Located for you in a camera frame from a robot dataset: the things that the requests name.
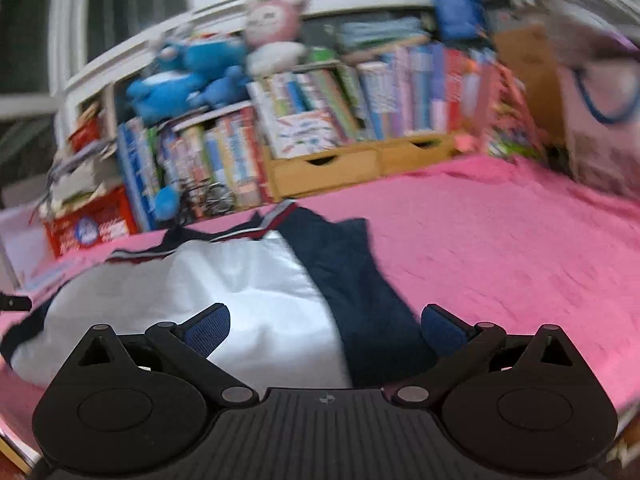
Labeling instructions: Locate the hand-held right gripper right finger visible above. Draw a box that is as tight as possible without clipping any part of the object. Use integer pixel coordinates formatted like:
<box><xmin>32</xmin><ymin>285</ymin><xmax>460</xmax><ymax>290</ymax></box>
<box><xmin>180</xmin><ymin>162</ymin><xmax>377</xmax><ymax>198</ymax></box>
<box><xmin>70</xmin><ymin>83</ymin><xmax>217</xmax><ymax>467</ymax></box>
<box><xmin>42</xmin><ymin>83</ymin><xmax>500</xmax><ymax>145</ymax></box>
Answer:
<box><xmin>390</xmin><ymin>303</ymin><xmax>587</xmax><ymax>406</ymax></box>

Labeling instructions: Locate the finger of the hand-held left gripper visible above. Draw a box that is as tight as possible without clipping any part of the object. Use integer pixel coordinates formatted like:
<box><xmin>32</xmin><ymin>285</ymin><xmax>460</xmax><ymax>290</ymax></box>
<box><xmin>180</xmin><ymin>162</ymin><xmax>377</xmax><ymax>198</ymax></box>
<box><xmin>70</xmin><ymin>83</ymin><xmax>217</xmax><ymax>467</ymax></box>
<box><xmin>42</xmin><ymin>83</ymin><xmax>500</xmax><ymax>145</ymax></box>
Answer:
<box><xmin>0</xmin><ymin>290</ymin><xmax>34</xmax><ymax>312</ymax></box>

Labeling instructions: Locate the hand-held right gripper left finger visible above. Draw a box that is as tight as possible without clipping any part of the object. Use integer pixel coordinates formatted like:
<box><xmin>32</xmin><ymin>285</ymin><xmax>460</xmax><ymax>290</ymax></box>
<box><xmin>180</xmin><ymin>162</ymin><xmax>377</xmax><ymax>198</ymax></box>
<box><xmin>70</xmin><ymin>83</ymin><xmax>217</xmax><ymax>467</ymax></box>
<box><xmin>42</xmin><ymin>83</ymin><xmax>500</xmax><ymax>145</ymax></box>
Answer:
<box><xmin>64</xmin><ymin>303</ymin><xmax>261</xmax><ymax>406</ymax></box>

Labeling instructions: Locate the navy and white jacket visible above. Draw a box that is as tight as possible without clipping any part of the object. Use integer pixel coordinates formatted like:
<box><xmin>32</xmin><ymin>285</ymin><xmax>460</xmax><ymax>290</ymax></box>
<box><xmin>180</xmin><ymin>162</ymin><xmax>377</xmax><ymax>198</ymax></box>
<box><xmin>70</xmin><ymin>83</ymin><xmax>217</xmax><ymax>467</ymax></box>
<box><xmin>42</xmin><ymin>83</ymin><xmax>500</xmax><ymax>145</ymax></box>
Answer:
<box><xmin>0</xmin><ymin>199</ymin><xmax>442</xmax><ymax>397</ymax></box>

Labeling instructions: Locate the translucent plastic box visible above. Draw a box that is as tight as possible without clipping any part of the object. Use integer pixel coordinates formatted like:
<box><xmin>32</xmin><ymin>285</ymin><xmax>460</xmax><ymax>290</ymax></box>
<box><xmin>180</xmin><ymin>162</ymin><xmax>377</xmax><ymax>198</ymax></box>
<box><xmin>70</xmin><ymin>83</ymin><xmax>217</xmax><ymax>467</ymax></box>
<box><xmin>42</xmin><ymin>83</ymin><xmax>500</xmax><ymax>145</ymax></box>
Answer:
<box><xmin>0</xmin><ymin>204</ymin><xmax>52</xmax><ymax>288</ymax></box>

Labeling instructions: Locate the pink blanket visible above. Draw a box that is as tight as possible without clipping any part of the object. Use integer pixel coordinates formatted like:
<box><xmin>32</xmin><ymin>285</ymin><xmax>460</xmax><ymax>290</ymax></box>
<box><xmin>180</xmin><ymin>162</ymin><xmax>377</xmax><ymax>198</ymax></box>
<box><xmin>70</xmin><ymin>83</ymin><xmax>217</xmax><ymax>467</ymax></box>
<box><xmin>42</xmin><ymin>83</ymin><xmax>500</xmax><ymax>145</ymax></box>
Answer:
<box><xmin>0</xmin><ymin>154</ymin><xmax>640</xmax><ymax>461</ymax></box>

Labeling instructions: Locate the red cardboard box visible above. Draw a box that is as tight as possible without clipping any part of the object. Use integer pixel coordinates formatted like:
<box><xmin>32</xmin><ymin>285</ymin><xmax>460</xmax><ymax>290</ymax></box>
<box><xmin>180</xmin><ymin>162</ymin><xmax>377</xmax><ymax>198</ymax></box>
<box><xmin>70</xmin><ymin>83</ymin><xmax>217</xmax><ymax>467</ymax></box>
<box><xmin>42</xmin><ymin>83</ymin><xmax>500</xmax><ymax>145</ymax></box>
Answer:
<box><xmin>44</xmin><ymin>186</ymin><xmax>139</xmax><ymax>257</ymax></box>

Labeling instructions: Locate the miniature black bicycle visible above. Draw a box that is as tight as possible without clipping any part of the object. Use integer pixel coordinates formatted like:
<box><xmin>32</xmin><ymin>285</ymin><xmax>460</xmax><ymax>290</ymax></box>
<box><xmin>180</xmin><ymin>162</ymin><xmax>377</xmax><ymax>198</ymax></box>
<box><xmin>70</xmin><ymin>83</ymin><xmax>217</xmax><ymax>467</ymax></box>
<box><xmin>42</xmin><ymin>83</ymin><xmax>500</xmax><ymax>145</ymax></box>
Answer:
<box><xmin>175</xmin><ymin>179</ymin><xmax>237</xmax><ymax>222</ymax></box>

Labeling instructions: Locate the stack of papers and booklets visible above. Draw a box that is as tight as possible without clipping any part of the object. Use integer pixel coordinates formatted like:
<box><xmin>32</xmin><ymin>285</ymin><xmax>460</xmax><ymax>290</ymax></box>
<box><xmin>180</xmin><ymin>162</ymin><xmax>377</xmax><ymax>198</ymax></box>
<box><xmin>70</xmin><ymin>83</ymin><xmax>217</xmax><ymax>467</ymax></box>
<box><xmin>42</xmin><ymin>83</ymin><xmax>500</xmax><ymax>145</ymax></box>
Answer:
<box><xmin>44</xmin><ymin>105</ymin><xmax>122</xmax><ymax>212</ymax></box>

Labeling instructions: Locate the small red basket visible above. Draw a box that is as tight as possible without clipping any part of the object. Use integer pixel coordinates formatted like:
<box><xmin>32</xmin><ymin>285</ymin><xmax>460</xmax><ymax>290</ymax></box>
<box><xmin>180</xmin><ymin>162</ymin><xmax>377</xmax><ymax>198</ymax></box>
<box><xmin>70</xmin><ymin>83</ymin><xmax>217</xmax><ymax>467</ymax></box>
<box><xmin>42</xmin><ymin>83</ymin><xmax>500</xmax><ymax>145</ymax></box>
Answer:
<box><xmin>67</xmin><ymin>119</ymin><xmax>104</xmax><ymax>154</ymax></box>

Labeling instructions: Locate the wooden drawer organizer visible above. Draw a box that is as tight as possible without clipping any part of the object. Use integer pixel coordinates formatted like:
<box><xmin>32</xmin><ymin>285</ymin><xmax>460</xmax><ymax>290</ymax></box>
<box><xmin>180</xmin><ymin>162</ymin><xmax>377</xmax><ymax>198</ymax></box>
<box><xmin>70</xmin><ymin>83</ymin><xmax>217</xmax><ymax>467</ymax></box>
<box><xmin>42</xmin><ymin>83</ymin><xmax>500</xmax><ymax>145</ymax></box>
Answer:
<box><xmin>264</xmin><ymin>131</ymin><xmax>462</xmax><ymax>199</ymax></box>

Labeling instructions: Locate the white printed box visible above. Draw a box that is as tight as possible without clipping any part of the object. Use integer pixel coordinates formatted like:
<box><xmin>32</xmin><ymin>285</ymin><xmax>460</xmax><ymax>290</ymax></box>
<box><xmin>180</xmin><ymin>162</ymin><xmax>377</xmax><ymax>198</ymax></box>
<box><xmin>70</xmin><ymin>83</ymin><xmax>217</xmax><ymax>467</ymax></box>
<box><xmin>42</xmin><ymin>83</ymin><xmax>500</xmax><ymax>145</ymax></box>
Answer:
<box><xmin>272</xmin><ymin>111</ymin><xmax>347</xmax><ymax>159</ymax></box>

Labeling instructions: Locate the row of colourful books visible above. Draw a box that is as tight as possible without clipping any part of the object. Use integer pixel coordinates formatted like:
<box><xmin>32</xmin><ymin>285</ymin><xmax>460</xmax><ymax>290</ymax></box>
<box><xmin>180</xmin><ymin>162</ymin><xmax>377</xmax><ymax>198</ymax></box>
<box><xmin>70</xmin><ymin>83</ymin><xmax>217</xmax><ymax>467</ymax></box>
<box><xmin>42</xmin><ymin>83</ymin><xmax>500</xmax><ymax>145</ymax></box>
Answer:
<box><xmin>116</xmin><ymin>42</ymin><xmax>501</xmax><ymax>231</ymax></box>

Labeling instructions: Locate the large blue plush toy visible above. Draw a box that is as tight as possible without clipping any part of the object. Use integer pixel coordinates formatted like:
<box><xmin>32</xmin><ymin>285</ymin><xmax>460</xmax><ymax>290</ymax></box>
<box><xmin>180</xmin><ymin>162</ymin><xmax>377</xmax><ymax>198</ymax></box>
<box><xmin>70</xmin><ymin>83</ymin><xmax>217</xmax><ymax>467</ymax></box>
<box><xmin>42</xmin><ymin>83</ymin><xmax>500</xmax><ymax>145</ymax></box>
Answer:
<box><xmin>125</xmin><ymin>24</ymin><xmax>252</xmax><ymax>127</ymax></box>

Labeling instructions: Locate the brown cardboard box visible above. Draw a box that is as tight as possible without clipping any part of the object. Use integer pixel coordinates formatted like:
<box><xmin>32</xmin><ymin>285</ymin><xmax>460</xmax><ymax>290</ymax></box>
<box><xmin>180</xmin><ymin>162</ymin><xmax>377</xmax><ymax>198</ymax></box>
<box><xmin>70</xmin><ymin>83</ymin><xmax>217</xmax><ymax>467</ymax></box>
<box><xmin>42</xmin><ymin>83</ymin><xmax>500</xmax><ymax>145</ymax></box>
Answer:
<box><xmin>492</xmin><ymin>24</ymin><xmax>567</xmax><ymax>147</ymax></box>

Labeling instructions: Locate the stack of flat green booklets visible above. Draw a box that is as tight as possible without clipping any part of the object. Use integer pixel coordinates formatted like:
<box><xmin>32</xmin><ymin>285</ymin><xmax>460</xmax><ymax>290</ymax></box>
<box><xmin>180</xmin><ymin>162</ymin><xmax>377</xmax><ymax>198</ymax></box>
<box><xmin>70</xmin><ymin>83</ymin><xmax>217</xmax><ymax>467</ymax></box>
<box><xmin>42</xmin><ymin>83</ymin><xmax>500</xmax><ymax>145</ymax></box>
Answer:
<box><xmin>334</xmin><ymin>16</ymin><xmax>432</xmax><ymax>54</ymax></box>

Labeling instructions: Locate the pink and white plush toy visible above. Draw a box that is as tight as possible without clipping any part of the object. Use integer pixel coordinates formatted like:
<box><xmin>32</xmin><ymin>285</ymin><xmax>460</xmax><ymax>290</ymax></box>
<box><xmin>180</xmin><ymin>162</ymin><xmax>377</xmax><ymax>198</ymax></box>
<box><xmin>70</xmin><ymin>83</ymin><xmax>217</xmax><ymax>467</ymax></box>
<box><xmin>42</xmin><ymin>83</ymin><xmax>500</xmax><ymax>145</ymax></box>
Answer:
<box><xmin>242</xmin><ymin>0</ymin><xmax>309</xmax><ymax>79</ymax></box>

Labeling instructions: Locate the white bag with blue handle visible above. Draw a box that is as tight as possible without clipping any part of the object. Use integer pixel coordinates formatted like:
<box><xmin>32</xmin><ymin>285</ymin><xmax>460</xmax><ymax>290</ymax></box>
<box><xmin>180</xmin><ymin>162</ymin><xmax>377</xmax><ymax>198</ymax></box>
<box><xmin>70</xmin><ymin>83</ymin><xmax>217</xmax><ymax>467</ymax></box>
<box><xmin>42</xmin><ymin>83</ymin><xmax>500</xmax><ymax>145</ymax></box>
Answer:
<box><xmin>554</xmin><ymin>24</ymin><xmax>640</xmax><ymax>197</ymax></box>

